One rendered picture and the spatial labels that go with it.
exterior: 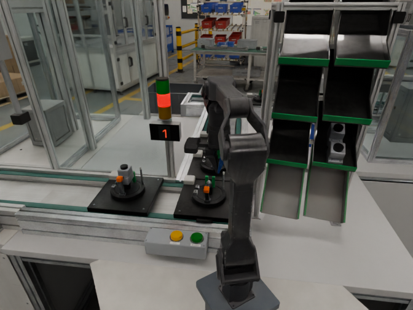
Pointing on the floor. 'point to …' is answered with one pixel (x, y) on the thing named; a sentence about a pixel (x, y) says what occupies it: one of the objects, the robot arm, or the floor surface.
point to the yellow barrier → (184, 46)
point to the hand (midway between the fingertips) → (217, 162)
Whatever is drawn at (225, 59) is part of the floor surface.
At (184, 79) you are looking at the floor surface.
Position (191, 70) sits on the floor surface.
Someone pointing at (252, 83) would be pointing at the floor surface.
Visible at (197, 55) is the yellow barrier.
